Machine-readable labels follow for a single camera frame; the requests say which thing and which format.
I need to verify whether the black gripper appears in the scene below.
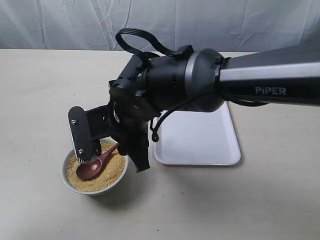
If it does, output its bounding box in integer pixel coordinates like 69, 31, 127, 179
68, 52, 162, 173

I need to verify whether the dark red wooden spoon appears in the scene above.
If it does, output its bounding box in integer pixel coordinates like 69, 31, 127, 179
75, 143, 118, 181

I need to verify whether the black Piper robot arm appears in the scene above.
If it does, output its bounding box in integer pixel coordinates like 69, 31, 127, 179
68, 44, 320, 172

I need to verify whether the white ceramic bowl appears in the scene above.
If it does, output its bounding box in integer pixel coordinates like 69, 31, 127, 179
61, 142, 129, 197

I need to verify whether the white rectangular plastic tray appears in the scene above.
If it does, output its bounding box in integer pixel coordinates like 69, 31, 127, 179
153, 103, 241, 166

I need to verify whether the white backdrop curtain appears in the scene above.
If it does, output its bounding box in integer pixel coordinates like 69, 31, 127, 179
0, 0, 320, 52

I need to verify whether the black cable loop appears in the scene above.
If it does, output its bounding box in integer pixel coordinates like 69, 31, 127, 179
115, 28, 195, 73

